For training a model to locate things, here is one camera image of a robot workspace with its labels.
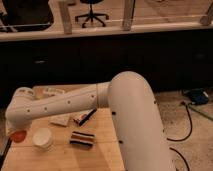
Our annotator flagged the white paper cup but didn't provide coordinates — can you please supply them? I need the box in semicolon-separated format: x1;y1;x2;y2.
33;128;53;149

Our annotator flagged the black floor cable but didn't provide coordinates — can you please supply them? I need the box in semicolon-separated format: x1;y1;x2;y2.
167;101;194;171

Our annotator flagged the blue device on floor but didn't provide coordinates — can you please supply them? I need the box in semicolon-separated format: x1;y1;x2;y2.
182;89;209;105

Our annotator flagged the white railing post middle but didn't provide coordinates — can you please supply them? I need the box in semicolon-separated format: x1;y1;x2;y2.
122;0;135;31

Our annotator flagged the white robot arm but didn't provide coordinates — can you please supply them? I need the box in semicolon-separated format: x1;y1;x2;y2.
6;71;176;171

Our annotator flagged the striped brown black block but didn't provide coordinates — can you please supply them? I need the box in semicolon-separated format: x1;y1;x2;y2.
70;131;95;147

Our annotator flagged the white flat square object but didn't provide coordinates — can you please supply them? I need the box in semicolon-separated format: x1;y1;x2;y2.
50;114;70;127

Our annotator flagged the black office chair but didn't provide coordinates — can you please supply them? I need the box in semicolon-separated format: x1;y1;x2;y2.
75;0;109;28

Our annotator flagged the red apple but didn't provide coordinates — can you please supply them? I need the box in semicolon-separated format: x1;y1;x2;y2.
10;130;27;143

